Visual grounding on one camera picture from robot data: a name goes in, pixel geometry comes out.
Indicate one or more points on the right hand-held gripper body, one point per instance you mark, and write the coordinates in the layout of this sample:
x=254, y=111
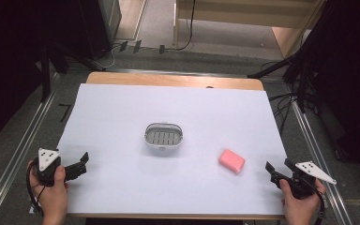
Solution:
x=303, y=181

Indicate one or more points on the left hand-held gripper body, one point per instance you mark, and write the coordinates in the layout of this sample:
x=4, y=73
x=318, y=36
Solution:
x=47, y=158

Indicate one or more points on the person's right hand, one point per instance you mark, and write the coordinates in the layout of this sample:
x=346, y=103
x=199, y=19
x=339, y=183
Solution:
x=300, y=207

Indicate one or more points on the person's left hand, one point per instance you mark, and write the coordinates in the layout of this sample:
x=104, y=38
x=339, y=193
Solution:
x=51, y=200

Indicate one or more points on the pink soap bar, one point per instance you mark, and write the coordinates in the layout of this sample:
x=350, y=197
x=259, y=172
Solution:
x=232, y=161

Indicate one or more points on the black metal stand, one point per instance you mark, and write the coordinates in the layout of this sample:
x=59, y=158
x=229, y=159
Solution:
x=301, y=90
x=45, y=79

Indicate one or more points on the grey soap dish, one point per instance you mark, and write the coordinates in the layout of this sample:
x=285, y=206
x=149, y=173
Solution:
x=163, y=136

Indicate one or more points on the white paper sheet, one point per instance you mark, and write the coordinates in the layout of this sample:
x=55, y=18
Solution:
x=175, y=181

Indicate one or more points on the black curtain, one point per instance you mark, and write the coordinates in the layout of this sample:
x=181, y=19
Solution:
x=353, y=78

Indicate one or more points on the black tape strip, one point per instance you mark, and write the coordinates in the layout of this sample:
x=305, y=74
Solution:
x=162, y=49
x=123, y=46
x=137, y=46

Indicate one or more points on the grey cabinet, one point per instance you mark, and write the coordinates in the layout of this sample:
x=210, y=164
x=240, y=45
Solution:
x=111, y=15

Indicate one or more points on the light wooden shelf unit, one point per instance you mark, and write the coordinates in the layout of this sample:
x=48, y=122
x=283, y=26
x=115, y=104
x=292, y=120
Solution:
x=231, y=12

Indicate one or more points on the metal floor rail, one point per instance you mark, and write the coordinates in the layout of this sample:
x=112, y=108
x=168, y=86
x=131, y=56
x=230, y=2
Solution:
x=20, y=140
x=313, y=145

